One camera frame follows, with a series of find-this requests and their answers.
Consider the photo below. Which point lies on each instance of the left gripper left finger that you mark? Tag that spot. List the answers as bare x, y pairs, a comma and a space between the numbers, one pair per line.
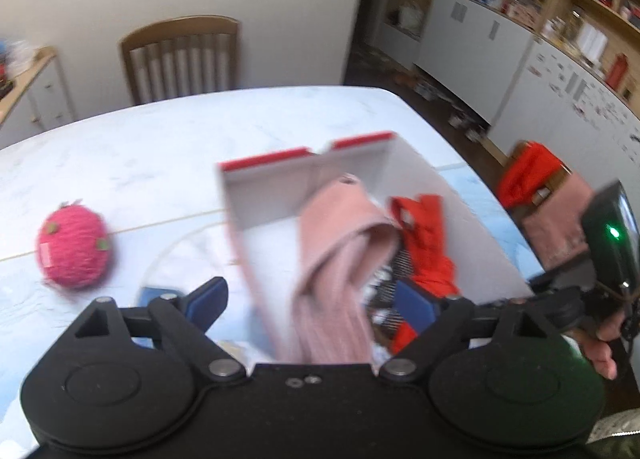
183, 323

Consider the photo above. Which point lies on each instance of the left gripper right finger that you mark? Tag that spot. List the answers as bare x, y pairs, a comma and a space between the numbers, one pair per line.
439, 323

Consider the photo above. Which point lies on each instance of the red cloth item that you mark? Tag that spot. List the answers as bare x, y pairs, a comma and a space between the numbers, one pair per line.
423, 233

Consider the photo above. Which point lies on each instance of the black dotted sock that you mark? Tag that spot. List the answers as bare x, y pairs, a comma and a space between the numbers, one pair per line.
381, 293

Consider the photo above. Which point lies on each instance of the pink fleece cloth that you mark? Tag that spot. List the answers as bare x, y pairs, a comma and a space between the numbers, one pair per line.
344, 239

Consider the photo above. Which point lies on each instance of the red white shoe box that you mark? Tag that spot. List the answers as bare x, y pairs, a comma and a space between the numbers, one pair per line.
266, 194

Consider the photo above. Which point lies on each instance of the blue tissue packet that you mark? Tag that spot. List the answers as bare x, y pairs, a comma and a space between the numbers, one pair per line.
149, 293

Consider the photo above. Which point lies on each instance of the person right hand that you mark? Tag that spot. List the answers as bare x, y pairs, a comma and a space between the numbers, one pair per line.
596, 348

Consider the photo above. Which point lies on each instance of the pink towel on chair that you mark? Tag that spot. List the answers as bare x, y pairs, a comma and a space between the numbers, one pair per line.
554, 230

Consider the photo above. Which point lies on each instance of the pink plush ball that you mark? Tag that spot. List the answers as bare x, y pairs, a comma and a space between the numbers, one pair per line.
73, 247

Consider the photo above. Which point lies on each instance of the red garment on chair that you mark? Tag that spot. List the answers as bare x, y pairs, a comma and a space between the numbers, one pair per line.
530, 166

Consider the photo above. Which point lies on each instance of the white sideboard cabinet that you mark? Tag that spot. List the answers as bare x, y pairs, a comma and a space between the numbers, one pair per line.
39, 100

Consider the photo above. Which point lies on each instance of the wooden chair far side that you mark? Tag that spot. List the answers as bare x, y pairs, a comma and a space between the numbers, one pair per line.
180, 57

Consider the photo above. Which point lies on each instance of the white plastic bag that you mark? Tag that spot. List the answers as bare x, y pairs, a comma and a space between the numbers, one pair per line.
410, 17

